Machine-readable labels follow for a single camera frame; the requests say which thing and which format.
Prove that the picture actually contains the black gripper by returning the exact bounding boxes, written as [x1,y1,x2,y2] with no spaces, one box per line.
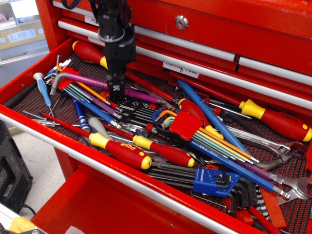
[104,30,136,97]

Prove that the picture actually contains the large violet Allen key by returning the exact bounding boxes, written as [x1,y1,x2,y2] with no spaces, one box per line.
[50,72,166,105]

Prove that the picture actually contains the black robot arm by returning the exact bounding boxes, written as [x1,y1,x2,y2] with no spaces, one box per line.
[89,0,136,97]

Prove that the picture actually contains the black Torx key holder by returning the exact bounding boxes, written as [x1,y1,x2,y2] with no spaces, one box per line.
[113,96,156,126]

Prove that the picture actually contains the blue Allen key left set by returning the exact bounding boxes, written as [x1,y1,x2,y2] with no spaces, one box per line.
[65,89,122,130]

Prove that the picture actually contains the red holder left Allen set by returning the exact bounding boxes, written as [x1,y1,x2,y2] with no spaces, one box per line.
[50,67,80,95]

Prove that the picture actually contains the red holder allen set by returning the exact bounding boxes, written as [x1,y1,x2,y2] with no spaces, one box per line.
[169,111,203,140]
[50,67,80,95]

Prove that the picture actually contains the blue Allen key upper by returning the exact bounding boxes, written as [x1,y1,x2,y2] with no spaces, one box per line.
[177,79,250,154]

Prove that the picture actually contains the red holder centre Allen set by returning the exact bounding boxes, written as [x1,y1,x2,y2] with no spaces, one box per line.
[169,111,203,140]

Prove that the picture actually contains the long blue Allen key 10mm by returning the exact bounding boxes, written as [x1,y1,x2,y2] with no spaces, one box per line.
[189,140,291,200]

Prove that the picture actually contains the blue holder black Allen set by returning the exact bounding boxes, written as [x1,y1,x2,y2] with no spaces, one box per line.
[193,167,241,197]

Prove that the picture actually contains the orange black bit holder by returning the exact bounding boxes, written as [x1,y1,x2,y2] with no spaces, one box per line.
[100,90,110,99]

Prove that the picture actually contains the red yellow screwdriver top left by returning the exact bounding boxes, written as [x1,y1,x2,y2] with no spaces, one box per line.
[72,40,179,104]

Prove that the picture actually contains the blue metal knurled screwdriver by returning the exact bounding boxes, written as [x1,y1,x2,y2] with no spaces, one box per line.
[73,99,91,132]

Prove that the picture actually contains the white cutting tools label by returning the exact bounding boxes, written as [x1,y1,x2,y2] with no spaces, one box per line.
[163,62,199,78]

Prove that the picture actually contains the red tool chest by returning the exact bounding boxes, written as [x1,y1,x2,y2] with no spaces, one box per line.
[0,0,312,234]

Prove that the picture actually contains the white Markers label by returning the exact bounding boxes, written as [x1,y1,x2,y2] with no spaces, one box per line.
[84,16,99,27]

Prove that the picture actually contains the red yellow Wiha screwdriver front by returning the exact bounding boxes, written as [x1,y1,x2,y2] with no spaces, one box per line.
[43,113,152,170]

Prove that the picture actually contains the small blue precision screwdriver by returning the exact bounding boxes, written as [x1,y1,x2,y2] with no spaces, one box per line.
[33,73,54,117]

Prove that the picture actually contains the silver drawer lock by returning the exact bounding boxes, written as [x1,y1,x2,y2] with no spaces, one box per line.
[175,15,189,30]

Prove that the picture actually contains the red yellow screwdriver front middle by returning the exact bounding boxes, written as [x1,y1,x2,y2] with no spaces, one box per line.
[103,124,195,167]

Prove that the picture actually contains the beige box background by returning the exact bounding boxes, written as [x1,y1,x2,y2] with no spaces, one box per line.
[0,22,45,50]

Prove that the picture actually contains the black device left floor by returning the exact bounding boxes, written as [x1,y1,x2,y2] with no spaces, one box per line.
[0,121,33,213]

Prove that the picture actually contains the red yellow screwdriver right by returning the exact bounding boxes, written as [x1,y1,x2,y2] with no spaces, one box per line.
[163,69,312,142]

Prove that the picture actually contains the yellow object bottom left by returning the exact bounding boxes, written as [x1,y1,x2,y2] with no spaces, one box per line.
[8,216,36,234]

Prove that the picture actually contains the chrome adjustable wrench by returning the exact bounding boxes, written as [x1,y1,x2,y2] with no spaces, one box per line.
[228,127,308,170]

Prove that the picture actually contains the chrome open end spanner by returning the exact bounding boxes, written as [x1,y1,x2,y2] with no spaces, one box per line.
[269,173,312,205]

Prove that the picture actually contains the grey handle tool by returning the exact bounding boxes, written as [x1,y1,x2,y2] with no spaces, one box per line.
[87,117,113,140]

